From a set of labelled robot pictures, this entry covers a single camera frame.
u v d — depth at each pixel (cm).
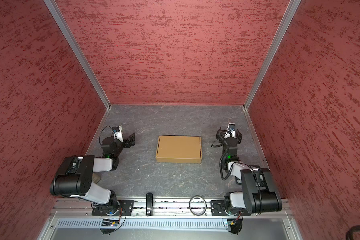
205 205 74
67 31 79
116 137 80
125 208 74
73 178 50
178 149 90
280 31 79
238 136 79
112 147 72
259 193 42
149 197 74
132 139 85
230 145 64
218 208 74
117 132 80
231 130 73
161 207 76
